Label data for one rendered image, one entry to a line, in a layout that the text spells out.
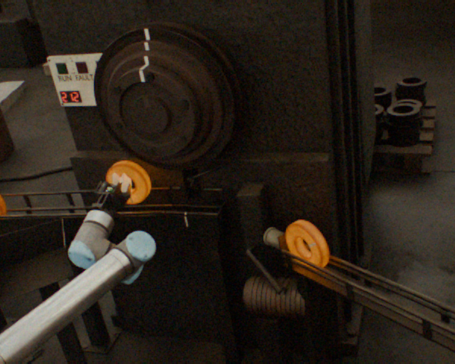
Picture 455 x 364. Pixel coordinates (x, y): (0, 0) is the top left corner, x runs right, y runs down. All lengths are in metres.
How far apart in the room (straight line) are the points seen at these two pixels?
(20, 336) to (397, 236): 2.00
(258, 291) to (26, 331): 0.74
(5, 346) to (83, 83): 0.96
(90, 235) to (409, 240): 1.71
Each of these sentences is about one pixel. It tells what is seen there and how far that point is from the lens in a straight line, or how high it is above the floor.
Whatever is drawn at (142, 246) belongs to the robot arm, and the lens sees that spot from 1.66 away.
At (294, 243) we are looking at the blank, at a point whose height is 0.71.
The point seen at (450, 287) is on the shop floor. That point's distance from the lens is 2.71.
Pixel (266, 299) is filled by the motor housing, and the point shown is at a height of 0.50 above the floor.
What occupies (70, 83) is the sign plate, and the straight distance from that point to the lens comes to 2.11.
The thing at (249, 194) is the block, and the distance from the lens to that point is 1.85.
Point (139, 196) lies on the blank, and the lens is 2.00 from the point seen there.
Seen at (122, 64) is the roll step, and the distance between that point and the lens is 1.77.
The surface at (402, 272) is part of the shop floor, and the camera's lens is 2.77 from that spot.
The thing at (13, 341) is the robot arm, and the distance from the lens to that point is 1.52.
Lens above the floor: 1.72
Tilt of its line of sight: 29 degrees down
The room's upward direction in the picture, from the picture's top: 9 degrees counter-clockwise
